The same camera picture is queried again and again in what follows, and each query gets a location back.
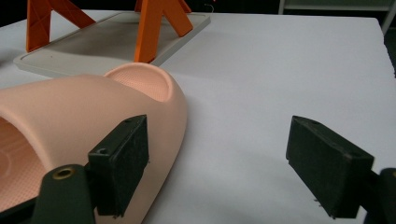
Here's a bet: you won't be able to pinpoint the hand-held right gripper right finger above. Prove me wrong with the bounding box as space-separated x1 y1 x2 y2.
285 115 375 220

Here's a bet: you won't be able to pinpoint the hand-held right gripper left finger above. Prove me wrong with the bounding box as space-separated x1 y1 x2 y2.
88 114 149 218

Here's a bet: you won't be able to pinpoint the pink rubber slipper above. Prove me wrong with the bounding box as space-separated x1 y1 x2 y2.
0 62 189 224

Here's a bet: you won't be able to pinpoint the white shoe rack orange legs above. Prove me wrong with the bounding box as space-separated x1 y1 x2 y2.
13 0 212 78

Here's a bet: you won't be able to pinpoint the white metal stand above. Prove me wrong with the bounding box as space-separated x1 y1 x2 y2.
277 0 396 35

